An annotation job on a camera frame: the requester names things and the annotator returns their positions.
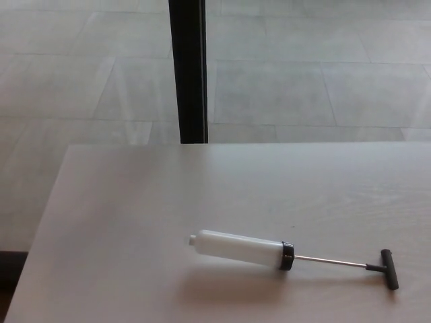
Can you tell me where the white air pump black handle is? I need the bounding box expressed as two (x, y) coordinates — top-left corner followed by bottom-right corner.
(187, 229), (401, 291)

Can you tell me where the black vertical window frame post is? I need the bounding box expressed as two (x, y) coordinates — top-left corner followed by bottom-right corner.
(168, 0), (209, 145)

